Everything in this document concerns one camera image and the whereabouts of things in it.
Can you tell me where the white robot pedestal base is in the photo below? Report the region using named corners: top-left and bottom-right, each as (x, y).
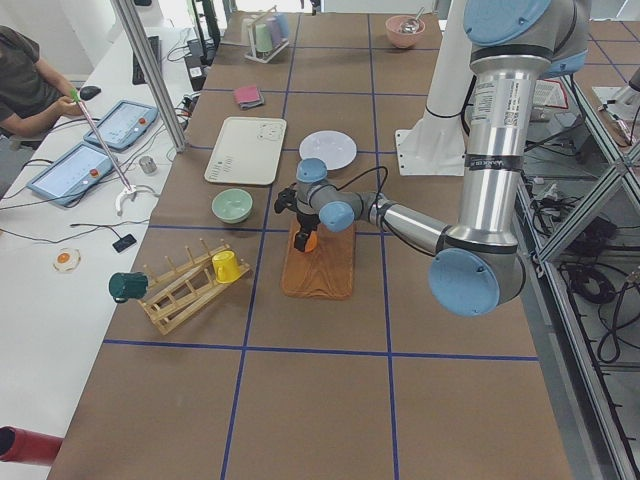
top-left (395, 0), bottom-right (473, 176)

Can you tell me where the white cup rack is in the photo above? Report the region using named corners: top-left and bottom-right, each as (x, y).
top-left (241, 6), bottom-right (290, 64)

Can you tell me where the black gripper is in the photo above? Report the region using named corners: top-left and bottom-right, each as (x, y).
top-left (274, 186), bottom-right (320, 252)

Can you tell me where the green cup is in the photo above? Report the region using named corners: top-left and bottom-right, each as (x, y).
top-left (255, 23), bottom-right (273, 55)

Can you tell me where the lower teach pendant tablet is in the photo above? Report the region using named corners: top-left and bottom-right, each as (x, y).
top-left (26, 143), bottom-right (113, 206)

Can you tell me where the metal scoop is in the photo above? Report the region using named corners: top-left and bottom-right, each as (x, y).
top-left (398, 7), bottom-right (425, 34)

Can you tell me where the upper teach pendant tablet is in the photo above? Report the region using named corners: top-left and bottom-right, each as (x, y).
top-left (96, 100), bottom-right (158, 152)

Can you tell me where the seated person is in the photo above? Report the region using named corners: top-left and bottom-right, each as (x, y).
top-left (1, 26), bottom-right (82, 138)

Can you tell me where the purple cup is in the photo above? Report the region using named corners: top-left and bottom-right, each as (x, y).
top-left (265, 16), bottom-right (282, 46)

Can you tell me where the wooden cutting board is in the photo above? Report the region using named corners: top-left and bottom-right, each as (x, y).
top-left (281, 220), bottom-right (355, 300)

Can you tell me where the grey cloth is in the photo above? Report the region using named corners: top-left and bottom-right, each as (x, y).
top-left (238, 96), bottom-right (265, 110)

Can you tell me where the dark green mug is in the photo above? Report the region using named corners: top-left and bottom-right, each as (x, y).
top-left (108, 272), bottom-right (149, 303)

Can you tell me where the red cylinder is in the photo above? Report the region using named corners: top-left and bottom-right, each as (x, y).
top-left (1, 426), bottom-right (63, 466)

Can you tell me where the pink bowl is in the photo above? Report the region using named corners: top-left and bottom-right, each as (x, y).
top-left (385, 15), bottom-right (426, 49)

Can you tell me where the wooden dish rack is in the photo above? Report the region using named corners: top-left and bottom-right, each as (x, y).
top-left (138, 238), bottom-right (251, 335)

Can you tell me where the fried egg toy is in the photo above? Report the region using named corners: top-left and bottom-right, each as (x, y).
top-left (53, 248), bottom-right (81, 273)

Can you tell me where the cream bear serving tray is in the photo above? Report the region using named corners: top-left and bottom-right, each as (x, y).
top-left (204, 116), bottom-right (287, 186)

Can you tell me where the green ceramic bowl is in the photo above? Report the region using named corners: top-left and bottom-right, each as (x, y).
top-left (211, 188), bottom-right (253, 224)

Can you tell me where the black computer mouse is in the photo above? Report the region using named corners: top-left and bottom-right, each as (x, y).
top-left (79, 85), bottom-right (101, 101)

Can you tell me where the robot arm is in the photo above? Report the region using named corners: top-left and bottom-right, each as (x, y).
top-left (274, 1), bottom-right (591, 316)

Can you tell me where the blue cup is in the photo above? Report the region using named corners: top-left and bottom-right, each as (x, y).
top-left (274, 12), bottom-right (290, 40)

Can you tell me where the yellow mug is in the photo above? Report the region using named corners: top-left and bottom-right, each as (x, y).
top-left (212, 250), bottom-right (241, 284)

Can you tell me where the teach pendant tablet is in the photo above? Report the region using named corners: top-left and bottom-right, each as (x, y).
top-left (26, 143), bottom-right (113, 206)
top-left (96, 100), bottom-right (158, 152)

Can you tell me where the white ceramic plate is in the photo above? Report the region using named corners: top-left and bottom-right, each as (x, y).
top-left (299, 130), bottom-right (357, 170)

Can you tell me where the orange fruit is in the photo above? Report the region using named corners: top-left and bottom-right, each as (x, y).
top-left (304, 231), bottom-right (318, 253)

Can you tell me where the aluminium frame post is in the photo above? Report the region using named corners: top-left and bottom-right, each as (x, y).
top-left (112, 0), bottom-right (186, 153)

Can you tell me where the pink grabber stick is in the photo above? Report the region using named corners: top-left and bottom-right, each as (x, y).
top-left (70, 88), bottom-right (160, 216)

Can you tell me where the pink cloth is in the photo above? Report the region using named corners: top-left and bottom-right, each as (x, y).
top-left (233, 85), bottom-right (262, 103)

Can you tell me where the small metal cylinder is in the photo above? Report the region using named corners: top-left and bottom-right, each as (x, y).
top-left (138, 155), bottom-right (157, 175)

